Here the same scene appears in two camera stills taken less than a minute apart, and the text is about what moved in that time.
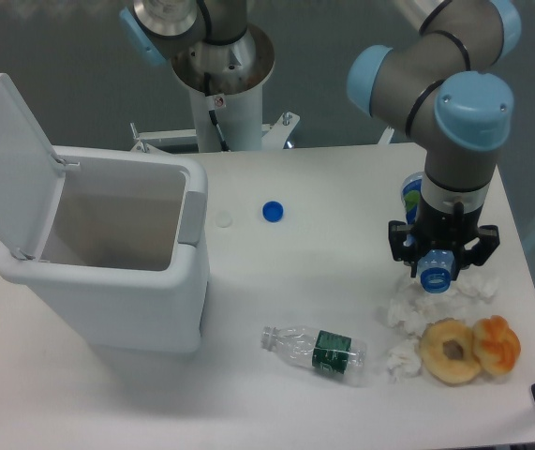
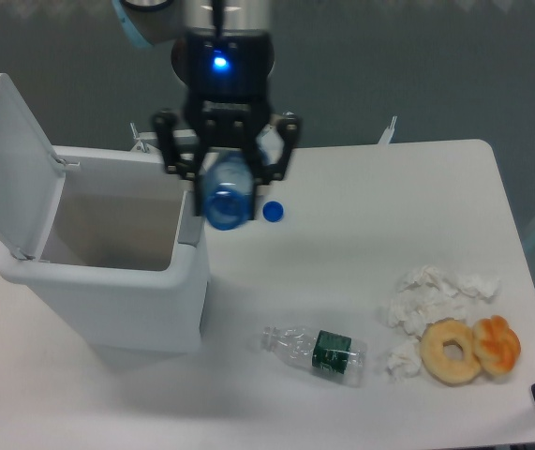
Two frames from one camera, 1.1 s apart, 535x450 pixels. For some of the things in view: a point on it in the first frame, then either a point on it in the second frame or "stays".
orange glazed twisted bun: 496,344 stays
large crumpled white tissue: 412,307 stays
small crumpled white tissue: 405,360 stays
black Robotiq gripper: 436,230 -> 224,76
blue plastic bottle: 435,266 -> 229,188
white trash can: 126,260 stays
